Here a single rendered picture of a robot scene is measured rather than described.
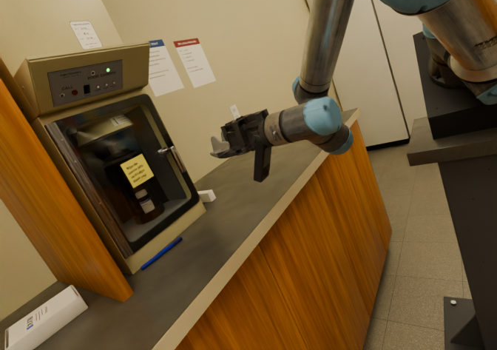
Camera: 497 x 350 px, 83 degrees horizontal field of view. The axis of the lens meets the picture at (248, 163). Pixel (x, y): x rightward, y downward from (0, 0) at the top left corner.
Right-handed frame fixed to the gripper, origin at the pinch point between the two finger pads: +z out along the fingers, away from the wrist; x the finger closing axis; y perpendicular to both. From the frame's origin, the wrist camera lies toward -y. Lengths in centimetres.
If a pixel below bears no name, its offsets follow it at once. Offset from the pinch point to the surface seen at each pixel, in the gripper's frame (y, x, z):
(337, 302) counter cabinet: -74, -22, -5
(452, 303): -112, -64, -35
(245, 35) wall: 50, -141, 67
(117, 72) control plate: 30.4, 6.3, 15.8
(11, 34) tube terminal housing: 45, 23, 23
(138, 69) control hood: 30.2, -0.7, 16.1
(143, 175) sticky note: 1.6, 10.8, 21.3
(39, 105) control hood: 27.6, 26.8, 18.4
